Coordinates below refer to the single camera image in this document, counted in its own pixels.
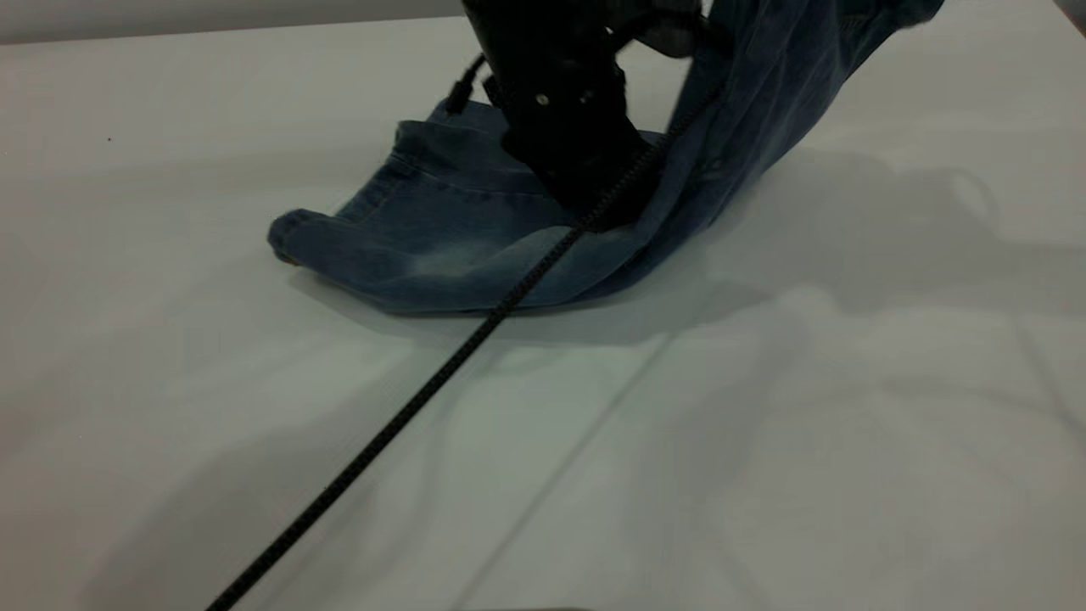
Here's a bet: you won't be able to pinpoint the short black cable plug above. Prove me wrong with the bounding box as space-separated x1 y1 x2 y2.
445 53 490 117

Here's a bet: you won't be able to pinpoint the blue denim shorts with print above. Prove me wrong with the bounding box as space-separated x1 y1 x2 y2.
267 0 947 317

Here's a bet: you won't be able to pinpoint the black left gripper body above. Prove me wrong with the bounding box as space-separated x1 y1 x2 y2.
484 61 637 183

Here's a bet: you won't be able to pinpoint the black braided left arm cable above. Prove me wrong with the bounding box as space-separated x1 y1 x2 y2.
204 89 718 611

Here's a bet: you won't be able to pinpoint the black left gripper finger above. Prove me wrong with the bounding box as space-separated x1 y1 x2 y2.
539 136 664 233

